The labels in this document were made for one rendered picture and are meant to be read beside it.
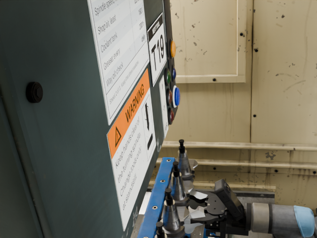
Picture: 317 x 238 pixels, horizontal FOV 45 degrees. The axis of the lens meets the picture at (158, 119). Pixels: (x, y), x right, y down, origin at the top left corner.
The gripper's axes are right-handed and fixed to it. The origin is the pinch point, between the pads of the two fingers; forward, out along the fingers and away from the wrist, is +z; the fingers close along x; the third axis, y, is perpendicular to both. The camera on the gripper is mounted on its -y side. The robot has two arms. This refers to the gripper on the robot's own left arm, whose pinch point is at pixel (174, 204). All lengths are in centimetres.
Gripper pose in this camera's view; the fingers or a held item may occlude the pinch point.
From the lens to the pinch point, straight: 106.1
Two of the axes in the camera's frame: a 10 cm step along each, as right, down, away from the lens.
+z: -9.8, -0.5, 1.9
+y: 0.5, 8.8, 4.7
